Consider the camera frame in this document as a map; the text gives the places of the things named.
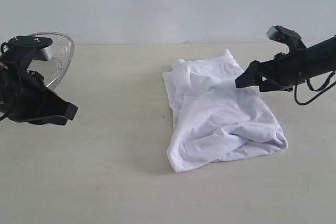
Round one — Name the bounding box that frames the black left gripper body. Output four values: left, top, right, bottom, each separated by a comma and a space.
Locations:
1, 69, 58, 123

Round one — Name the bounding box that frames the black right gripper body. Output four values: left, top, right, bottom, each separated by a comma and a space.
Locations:
261, 52, 305, 92

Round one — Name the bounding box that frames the white t-shirt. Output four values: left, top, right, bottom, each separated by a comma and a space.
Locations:
163, 50, 288, 173

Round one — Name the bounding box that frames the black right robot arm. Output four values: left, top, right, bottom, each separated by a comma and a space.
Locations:
235, 36, 335, 92

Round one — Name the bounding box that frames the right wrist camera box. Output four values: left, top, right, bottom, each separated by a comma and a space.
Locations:
266, 25, 306, 53

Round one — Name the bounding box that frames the metal wire mesh basket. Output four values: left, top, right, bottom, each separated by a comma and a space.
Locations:
27, 31, 75, 90

